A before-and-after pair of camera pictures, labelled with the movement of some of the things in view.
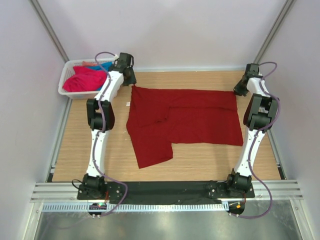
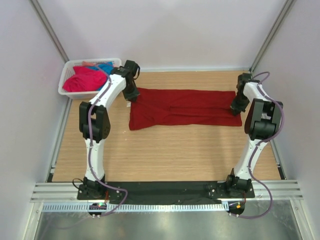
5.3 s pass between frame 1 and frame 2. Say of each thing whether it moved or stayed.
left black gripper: moved
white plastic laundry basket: stayed
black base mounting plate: stayed
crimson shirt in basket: stayed
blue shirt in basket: stayed
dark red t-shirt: moved
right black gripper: moved
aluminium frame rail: stayed
